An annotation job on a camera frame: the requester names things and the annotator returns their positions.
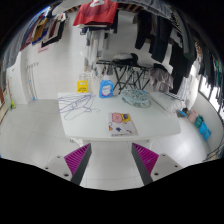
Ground blue detergent bottle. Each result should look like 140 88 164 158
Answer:
98 74 115 99

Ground cartoon print towel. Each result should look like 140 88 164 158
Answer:
107 111 140 138

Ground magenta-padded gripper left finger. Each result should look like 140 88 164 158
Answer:
42 142 93 187

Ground teal bags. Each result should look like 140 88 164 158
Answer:
198 114 213 142

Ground grey garment on rack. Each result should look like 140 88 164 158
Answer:
148 63 175 94

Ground mops on wall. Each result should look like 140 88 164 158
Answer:
26 61 40 102

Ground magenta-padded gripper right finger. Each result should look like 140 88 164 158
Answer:
130 142 184 186

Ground row of colourful hanging clothes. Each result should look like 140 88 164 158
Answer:
19 11 69 53

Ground black folding drying rack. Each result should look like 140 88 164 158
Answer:
95 52 151 95

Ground long white board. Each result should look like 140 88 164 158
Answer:
149 91 184 114

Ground white hanging garments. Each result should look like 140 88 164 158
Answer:
83 28 109 69

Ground purple wire clothes hangers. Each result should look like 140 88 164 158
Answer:
58 92 98 114

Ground yellow caution floor sign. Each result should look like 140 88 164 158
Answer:
76 80 90 94

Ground row of dark hanging clothes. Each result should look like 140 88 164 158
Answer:
134 9 214 98

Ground white clip drying hanger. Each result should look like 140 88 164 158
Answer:
79 70 103 83

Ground red hanging garment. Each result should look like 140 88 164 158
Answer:
72 0 119 28

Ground white wire clothes hanger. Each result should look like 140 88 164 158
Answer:
63 106 101 122

